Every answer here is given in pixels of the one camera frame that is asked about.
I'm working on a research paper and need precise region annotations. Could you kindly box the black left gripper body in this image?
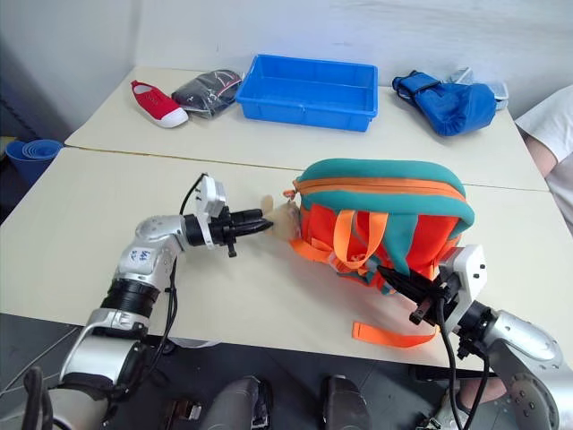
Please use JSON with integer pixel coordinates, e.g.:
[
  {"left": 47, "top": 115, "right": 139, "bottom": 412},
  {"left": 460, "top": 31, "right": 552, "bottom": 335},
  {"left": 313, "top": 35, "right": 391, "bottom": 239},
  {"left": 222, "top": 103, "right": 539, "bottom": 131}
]
[{"left": 209, "top": 206, "right": 245, "bottom": 260}]

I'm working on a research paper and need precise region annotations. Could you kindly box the dark looped strap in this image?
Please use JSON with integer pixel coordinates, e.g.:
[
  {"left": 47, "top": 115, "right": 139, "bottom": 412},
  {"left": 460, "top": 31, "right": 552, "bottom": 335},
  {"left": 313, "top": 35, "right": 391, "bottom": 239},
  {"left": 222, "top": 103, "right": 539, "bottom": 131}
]
[{"left": 21, "top": 365, "right": 56, "bottom": 430}]

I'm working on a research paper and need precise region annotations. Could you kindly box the orange and teal backpack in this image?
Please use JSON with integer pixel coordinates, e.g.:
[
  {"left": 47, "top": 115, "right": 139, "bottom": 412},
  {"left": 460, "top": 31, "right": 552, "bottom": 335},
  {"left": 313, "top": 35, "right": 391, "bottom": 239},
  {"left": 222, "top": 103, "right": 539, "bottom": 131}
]
[{"left": 281, "top": 157, "right": 476, "bottom": 350}]

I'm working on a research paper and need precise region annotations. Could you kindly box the dark rounded grey shape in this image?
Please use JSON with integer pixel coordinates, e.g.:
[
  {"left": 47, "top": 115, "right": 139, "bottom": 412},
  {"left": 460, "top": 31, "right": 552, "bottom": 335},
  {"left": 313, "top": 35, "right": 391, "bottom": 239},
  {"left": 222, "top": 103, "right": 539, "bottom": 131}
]
[{"left": 203, "top": 374, "right": 274, "bottom": 430}]

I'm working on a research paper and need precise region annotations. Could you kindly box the dark rounded black shape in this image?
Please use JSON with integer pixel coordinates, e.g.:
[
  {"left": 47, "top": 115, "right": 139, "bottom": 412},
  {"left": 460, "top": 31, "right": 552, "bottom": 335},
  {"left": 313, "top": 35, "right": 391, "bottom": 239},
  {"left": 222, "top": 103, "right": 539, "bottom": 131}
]
[{"left": 321, "top": 374, "right": 373, "bottom": 430}]

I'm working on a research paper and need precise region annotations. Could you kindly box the blue fabric bag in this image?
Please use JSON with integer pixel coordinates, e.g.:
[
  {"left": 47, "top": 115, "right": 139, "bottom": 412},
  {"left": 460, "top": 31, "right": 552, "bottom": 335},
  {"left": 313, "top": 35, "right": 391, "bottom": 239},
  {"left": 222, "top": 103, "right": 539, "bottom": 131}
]
[{"left": 391, "top": 69, "right": 499, "bottom": 138}]

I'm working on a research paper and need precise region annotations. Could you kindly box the clear plastic container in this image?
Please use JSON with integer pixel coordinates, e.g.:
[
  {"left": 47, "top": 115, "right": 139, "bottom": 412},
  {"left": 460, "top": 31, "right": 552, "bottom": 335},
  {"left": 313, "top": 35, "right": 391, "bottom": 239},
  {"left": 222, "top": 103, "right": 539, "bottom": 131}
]
[{"left": 447, "top": 66, "right": 511, "bottom": 111}]

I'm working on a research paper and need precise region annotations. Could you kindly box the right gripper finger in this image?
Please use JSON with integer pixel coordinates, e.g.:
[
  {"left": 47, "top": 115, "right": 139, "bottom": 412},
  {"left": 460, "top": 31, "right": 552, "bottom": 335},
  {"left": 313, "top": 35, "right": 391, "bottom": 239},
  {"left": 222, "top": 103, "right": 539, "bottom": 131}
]
[
  {"left": 380, "top": 271, "right": 434, "bottom": 305},
  {"left": 377, "top": 265, "right": 442, "bottom": 290}
]

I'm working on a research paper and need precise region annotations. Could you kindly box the person in white shirt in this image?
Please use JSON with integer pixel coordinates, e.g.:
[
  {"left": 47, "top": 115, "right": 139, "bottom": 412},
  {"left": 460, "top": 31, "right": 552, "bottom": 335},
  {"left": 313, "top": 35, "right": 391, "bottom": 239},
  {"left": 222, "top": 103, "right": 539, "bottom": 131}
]
[{"left": 514, "top": 84, "right": 573, "bottom": 237}]

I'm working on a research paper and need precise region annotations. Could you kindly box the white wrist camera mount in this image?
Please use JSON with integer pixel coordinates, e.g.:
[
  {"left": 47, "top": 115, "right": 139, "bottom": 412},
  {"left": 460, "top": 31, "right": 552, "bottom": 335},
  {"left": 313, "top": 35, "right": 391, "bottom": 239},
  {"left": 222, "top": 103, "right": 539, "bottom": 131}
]
[
  {"left": 193, "top": 175, "right": 229, "bottom": 250},
  {"left": 440, "top": 244, "right": 487, "bottom": 333}
]

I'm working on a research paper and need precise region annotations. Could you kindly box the blue rolled foam mat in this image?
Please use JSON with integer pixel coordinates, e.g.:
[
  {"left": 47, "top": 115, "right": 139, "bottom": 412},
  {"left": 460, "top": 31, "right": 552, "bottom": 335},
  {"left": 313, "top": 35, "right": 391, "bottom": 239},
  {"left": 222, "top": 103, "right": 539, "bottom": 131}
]
[{"left": 4, "top": 138, "right": 64, "bottom": 187}]

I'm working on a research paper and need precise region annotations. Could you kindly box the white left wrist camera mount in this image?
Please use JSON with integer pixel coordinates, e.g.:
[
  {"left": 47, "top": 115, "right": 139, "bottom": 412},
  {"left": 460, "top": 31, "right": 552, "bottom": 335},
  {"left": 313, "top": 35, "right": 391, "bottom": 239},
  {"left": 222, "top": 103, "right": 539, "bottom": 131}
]
[{"left": 193, "top": 175, "right": 229, "bottom": 250}]

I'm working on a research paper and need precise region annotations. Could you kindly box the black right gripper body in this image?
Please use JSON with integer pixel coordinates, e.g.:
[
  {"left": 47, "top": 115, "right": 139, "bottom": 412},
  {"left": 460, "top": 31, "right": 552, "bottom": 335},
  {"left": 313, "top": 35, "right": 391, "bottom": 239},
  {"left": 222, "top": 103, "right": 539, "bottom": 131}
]
[{"left": 408, "top": 273, "right": 463, "bottom": 328}]

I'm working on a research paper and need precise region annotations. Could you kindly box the red canvas shoe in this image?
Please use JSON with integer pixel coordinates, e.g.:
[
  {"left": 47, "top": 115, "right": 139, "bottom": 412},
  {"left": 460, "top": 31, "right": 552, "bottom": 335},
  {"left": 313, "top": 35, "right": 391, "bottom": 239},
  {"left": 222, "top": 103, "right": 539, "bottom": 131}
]
[{"left": 130, "top": 79, "right": 190, "bottom": 130}]

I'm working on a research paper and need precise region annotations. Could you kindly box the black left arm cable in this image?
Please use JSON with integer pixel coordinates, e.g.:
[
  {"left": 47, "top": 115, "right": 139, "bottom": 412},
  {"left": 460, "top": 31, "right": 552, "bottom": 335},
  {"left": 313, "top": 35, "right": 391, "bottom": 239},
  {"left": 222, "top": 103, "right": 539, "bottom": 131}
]
[{"left": 100, "top": 172, "right": 211, "bottom": 427}]

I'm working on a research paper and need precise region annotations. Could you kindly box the person's foot in sandal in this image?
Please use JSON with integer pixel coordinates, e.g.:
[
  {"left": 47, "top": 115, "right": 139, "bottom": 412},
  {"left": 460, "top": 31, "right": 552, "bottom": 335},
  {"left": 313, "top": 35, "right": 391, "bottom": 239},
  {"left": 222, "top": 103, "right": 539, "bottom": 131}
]
[{"left": 420, "top": 379, "right": 509, "bottom": 430}]

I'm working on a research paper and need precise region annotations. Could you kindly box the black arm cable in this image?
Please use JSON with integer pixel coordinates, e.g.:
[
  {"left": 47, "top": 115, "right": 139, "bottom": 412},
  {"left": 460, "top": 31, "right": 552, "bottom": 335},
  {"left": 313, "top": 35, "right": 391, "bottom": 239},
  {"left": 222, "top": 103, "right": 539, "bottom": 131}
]
[
  {"left": 100, "top": 172, "right": 211, "bottom": 427},
  {"left": 436, "top": 286, "right": 492, "bottom": 430}
]

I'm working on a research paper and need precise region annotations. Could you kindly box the black clothing in plastic bag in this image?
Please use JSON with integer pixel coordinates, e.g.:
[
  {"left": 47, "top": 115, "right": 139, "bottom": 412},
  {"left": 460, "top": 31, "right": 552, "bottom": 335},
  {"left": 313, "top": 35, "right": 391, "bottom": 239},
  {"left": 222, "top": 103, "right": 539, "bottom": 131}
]
[{"left": 170, "top": 68, "right": 245, "bottom": 120}]

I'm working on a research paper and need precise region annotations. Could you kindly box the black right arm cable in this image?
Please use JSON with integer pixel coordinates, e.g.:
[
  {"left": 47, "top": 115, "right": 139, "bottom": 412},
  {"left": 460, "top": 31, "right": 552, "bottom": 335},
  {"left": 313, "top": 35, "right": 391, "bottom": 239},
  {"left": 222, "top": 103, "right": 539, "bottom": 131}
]
[{"left": 436, "top": 286, "right": 492, "bottom": 430}]

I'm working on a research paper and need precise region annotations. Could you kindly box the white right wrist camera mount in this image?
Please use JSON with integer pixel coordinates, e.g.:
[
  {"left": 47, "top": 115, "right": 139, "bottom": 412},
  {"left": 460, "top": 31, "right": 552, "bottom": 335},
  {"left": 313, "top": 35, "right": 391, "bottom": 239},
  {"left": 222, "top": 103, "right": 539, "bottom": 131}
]
[{"left": 440, "top": 244, "right": 487, "bottom": 333}]

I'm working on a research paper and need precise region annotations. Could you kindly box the blue plastic bin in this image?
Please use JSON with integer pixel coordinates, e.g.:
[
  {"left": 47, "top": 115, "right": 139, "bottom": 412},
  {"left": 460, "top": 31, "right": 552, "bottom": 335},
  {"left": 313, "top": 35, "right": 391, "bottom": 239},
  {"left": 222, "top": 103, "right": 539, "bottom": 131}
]
[{"left": 235, "top": 54, "right": 380, "bottom": 134}]

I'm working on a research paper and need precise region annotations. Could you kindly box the small beige plush toy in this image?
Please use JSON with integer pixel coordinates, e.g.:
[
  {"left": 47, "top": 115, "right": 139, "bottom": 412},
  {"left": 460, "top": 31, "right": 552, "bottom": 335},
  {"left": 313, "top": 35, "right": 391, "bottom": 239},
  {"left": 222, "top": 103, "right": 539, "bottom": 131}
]
[{"left": 261, "top": 193, "right": 303, "bottom": 242}]

